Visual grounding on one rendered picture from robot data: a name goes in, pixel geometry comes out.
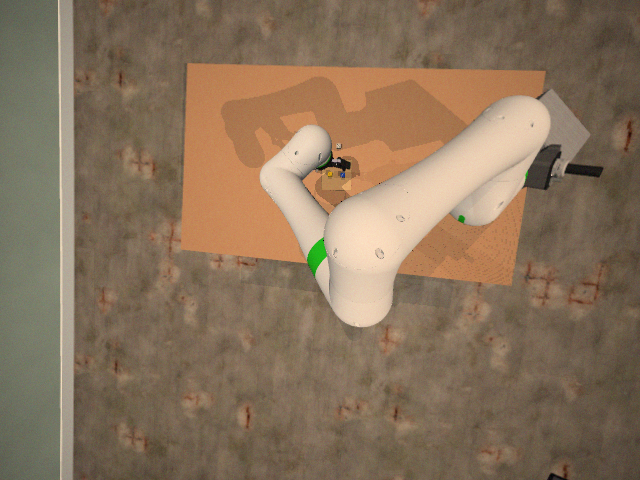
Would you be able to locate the tan square mat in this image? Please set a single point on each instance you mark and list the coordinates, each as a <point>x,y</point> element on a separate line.
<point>336,182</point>

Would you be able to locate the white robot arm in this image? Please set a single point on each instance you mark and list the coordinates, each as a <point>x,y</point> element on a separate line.
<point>355,252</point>

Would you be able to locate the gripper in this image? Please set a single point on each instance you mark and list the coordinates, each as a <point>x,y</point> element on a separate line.
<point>340,162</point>

